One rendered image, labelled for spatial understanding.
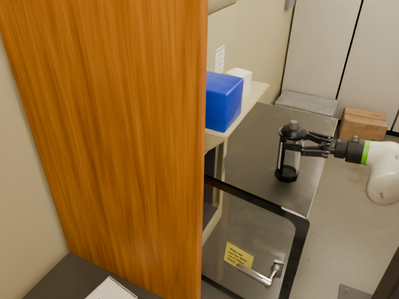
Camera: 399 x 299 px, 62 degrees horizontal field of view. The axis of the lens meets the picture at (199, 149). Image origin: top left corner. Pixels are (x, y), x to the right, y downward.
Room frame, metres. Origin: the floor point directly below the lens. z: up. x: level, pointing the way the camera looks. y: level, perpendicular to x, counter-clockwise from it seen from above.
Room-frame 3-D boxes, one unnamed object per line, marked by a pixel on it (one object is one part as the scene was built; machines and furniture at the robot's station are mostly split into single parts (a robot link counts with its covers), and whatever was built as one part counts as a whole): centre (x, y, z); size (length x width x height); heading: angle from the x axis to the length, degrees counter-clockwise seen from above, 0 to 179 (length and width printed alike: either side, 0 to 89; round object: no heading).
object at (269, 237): (0.55, -0.10, 1.19); 0.30 x 0.01 x 0.40; 57
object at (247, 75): (0.80, -0.10, 1.54); 0.05 x 0.05 x 0.06; 49
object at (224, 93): (0.67, -0.03, 1.56); 0.10 x 0.10 x 0.09; 64
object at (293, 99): (3.25, -1.15, 0.17); 0.60 x 0.42 x 0.33; 62
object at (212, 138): (0.76, -0.07, 1.46); 0.32 x 0.11 x 0.10; 154
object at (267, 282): (0.49, -0.14, 1.20); 0.10 x 0.05 x 0.03; 57
